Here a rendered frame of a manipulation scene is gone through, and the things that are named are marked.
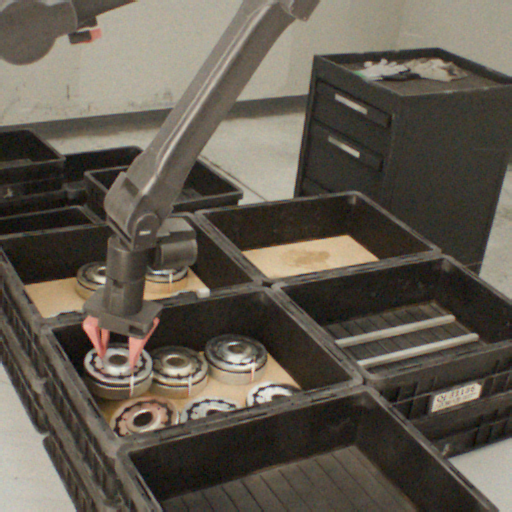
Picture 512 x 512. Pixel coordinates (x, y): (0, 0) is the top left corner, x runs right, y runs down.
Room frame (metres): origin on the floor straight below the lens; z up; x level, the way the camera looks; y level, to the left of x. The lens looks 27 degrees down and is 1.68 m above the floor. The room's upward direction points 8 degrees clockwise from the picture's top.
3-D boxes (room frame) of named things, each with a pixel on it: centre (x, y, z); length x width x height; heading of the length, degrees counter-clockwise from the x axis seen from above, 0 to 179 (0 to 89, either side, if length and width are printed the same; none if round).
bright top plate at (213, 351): (1.23, 0.01, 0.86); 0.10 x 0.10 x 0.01
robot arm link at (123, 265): (1.12, 0.17, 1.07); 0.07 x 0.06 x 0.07; 128
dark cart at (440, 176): (3.03, -0.48, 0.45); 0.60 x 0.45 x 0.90; 128
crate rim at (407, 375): (1.33, -0.27, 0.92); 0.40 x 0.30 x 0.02; 123
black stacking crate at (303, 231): (1.58, -0.11, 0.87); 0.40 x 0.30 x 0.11; 123
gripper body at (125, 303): (1.11, 0.18, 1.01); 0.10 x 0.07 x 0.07; 78
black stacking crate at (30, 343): (1.36, 0.22, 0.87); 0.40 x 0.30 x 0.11; 123
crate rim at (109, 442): (1.11, 0.06, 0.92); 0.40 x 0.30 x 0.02; 123
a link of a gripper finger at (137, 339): (1.11, 0.17, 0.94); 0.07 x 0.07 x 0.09; 77
